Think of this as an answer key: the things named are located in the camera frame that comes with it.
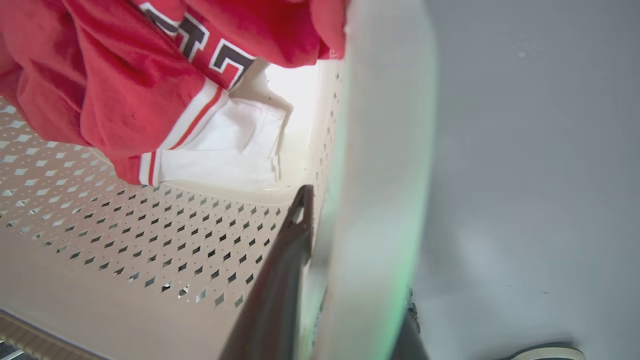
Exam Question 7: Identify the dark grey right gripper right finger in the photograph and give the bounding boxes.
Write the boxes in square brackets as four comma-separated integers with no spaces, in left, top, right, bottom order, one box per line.
[390,287,431,360]

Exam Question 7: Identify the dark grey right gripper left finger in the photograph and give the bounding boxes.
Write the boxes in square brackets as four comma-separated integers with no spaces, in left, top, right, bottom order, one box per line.
[219,184,315,360]

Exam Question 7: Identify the cream perforated plastic laundry basket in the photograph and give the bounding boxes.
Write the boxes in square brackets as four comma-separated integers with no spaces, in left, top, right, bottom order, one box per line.
[0,0,440,360]

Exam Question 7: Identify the white cloth garment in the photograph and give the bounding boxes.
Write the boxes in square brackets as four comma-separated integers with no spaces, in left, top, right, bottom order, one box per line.
[159,59,295,185]

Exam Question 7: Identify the red jersey with lettering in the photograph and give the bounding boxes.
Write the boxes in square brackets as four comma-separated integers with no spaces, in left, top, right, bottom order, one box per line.
[0,0,348,186]

